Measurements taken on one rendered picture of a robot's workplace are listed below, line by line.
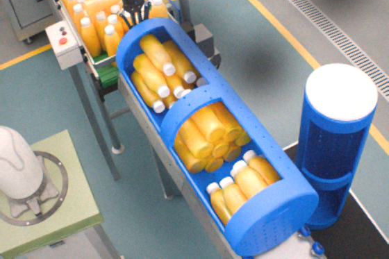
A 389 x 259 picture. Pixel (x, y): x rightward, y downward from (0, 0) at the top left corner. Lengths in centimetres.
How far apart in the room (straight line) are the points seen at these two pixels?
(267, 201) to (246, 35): 239
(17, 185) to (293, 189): 80
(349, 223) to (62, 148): 148
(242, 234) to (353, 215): 129
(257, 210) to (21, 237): 74
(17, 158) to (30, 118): 194
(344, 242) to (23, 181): 158
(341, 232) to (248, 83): 127
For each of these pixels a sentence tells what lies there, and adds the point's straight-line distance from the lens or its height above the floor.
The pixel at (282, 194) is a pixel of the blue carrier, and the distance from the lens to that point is 123.
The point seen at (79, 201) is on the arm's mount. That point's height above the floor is 106.
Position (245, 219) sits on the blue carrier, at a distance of 123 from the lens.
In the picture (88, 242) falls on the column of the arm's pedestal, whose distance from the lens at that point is 171.
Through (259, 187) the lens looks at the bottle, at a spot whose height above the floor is 118.
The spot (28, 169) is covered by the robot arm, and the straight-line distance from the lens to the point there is 142.
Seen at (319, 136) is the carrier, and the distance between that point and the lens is 217.
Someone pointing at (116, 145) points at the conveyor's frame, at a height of 7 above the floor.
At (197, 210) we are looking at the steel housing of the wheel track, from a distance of 162.
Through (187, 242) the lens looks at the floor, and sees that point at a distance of 253.
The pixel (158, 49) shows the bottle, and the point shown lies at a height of 118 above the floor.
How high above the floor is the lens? 229
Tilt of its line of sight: 49 degrees down
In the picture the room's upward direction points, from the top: 8 degrees counter-clockwise
